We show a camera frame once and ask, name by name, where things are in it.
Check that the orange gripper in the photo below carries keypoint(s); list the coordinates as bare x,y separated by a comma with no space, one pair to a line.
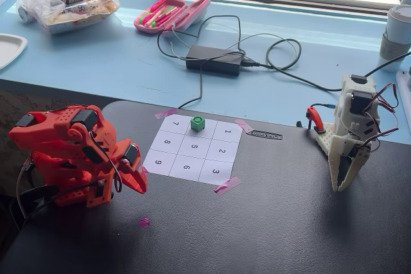
132,174

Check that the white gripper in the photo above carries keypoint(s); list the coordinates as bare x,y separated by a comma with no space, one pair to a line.
347,162

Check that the green cube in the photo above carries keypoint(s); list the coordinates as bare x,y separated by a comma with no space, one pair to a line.
197,123

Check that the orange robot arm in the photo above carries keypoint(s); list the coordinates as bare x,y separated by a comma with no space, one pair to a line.
48,145

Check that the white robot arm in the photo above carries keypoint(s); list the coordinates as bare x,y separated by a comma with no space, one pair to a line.
356,104

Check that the white numbered grid paper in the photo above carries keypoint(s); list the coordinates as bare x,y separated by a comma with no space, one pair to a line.
192,158

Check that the pink tape strip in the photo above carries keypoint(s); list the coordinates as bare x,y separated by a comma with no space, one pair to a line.
145,169
228,185
244,125
166,113

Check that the small crumpled pink tape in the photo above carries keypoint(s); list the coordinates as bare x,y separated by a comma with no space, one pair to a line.
144,222

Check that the black slotted strip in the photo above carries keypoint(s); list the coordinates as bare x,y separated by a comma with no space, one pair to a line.
266,135

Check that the white power strip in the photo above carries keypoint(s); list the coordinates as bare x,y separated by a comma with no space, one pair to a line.
405,94

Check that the black power adapter brick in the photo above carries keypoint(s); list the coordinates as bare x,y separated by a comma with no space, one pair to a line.
213,60

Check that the paper coffee cup with lid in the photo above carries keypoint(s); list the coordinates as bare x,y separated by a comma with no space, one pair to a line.
396,36

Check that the printed cardboard can tray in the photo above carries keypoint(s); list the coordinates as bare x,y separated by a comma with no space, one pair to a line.
80,17

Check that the pink pencil case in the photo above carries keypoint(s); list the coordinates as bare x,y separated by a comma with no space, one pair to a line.
189,14

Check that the pink pen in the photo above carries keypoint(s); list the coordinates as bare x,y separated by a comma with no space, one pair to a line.
163,1

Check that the white paper plate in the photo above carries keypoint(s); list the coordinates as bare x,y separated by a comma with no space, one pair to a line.
9,49

